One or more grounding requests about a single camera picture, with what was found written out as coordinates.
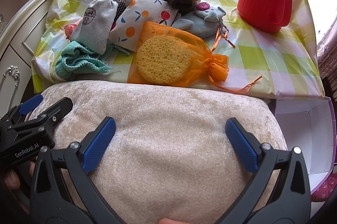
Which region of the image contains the cream carved cabinet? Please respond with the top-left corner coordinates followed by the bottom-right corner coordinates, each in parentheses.
top-left (0, 0), bottom-right (52, 115)

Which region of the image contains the person's right hand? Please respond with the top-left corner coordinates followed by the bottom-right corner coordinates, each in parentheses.
top-left (158, 218), bottom-right (188, 224)

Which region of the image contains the white purple storage box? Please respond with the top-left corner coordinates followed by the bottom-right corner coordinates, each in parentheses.
top-left (274, 97), bottom-right (336, 193)

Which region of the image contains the orange organza bag with sponge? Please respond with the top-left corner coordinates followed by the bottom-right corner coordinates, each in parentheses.
top-left (127, 21), bottom-right (256, 94)

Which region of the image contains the teal microfibre cloth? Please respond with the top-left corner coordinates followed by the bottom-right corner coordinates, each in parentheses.
top-left (55, 41), bottom-right (113, 81)

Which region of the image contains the green checked plastic tablecloth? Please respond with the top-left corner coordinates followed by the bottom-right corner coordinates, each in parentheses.
top-left (31, 0), bottom-right (324, 99)

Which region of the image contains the white fruit print pouch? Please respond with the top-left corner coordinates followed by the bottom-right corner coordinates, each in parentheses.
top-left (108, 0), bottom-right (178, 52)

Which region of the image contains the grey herringbone drawstring pouch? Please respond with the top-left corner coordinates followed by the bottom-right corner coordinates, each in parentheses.
top-left (70, 0), bottom-right (119, 55)

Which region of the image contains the black white houndstooth pouch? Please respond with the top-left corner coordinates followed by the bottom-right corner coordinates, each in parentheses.
top-left (114, 0), bottom-right (126, 22)

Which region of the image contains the person's left hand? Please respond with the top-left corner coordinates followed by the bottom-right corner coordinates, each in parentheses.
top-left (3, 161), bottom-right (35, 214)

